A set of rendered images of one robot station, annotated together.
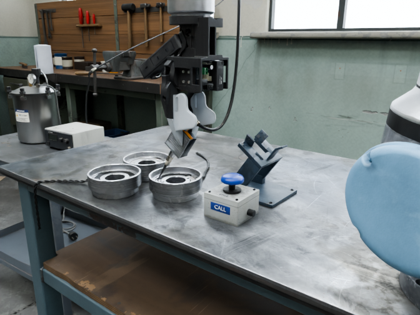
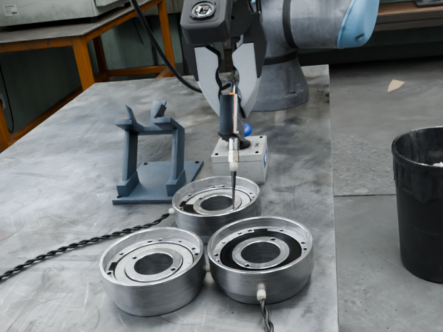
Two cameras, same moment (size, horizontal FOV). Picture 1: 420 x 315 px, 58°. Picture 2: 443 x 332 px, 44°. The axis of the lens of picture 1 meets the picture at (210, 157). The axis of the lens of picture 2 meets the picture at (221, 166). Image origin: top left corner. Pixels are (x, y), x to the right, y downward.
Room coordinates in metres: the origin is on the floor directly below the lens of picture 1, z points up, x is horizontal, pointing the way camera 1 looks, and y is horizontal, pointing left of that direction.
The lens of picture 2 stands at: (0.93, 0.61, 1.13)
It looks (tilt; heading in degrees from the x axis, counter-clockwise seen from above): 23 degrees down; 246
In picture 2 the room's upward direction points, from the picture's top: 8 degrees counter-clockwise
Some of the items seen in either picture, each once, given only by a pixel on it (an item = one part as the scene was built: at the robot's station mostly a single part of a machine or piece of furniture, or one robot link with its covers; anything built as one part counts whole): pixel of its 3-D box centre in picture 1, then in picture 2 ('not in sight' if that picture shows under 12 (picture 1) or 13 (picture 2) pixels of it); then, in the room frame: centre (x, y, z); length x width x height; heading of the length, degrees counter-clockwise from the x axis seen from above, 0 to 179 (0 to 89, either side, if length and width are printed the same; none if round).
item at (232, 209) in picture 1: (234, 202); (241, 157); (0.61, -0.04, 0.82); 0.08 x 0.07 x 0.05; 53
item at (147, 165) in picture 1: (147, 166); (155, 270); (0.81, 0.14, 0.82); 0.10 x 0.10 x 0.04
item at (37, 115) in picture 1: (51, 107); not in sight; (1.52, 0.65, 0.83); 0.41 x 0.19 x 0.30; 57
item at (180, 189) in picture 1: (175, 184); (217, 209); (0.70, 0.07, 0.82); 0.10 x 0.10 x 0.04
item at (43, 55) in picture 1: (43, 59); not in sight; (2.78, 1.20, 0.96); 0.12 x 0.11 x 0.20; 143
